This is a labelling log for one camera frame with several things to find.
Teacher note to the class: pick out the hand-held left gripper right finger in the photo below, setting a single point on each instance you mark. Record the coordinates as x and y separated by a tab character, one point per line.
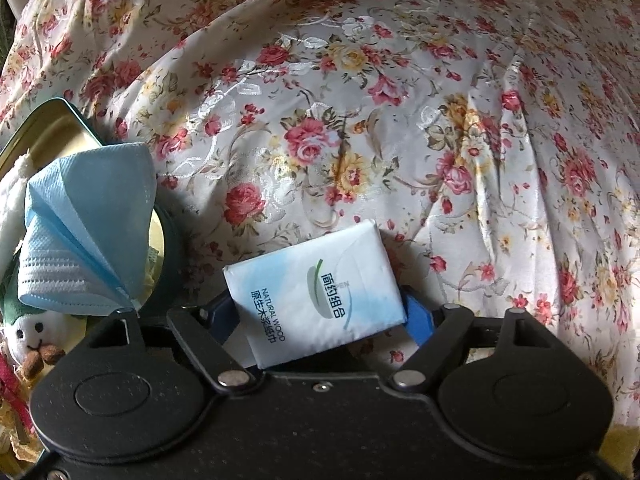
420	317

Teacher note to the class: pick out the floral bedspread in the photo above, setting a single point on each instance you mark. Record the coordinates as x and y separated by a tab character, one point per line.
400	110

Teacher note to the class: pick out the white fluffy plush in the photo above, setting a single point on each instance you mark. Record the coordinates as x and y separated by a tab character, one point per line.
10	210

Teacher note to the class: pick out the gold metal tin box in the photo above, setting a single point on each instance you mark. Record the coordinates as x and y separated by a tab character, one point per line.
55	130

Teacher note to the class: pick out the white tissue pack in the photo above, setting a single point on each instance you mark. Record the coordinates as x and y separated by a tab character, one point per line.
310	285

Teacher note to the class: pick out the green leaf white plush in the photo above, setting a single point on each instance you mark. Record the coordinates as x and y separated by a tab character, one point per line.
30	335

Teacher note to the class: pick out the blue face mask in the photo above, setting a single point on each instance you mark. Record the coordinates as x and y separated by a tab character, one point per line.
85	220

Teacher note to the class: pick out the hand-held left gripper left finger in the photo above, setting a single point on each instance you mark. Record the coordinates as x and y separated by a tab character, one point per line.
225	317

